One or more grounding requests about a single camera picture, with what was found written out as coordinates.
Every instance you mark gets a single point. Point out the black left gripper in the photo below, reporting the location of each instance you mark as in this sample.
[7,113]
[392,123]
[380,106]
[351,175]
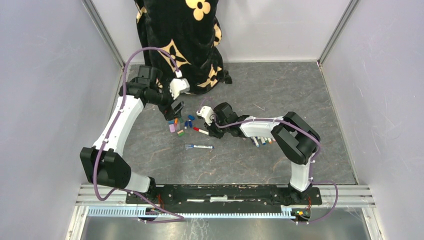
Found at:
[169,113]

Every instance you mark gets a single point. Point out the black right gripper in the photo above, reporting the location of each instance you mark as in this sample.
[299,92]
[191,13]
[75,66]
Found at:
[212,132]

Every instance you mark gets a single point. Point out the red capped white marker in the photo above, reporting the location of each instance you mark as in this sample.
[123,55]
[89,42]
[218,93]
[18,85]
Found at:
[205,132]

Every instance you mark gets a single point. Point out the pink highlighter cap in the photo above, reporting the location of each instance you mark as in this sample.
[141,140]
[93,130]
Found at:
[172,128]

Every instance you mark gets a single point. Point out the clear blue ballpoint pen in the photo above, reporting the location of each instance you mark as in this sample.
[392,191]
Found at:
[195,146]

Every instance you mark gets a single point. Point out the blue capped white marker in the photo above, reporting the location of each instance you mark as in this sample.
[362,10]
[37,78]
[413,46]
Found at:
[256,141]

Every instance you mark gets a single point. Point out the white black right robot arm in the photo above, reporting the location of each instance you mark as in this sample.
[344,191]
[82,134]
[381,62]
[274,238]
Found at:
[299,142]

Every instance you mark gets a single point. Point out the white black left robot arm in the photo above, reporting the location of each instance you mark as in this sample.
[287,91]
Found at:
[103,162]

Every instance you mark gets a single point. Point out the black floral blanket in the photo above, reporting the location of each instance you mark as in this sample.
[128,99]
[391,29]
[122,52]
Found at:
[188,32]

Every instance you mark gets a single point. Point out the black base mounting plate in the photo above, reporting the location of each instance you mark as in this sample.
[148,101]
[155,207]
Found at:
[229,199]

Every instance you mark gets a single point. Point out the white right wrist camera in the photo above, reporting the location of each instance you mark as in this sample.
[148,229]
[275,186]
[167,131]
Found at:
[206,113]

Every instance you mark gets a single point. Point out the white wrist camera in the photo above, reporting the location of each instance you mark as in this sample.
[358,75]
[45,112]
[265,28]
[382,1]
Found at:
[206,113]
[178,86]

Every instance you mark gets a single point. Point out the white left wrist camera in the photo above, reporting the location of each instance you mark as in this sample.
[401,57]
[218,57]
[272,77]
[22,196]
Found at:
[178,86]

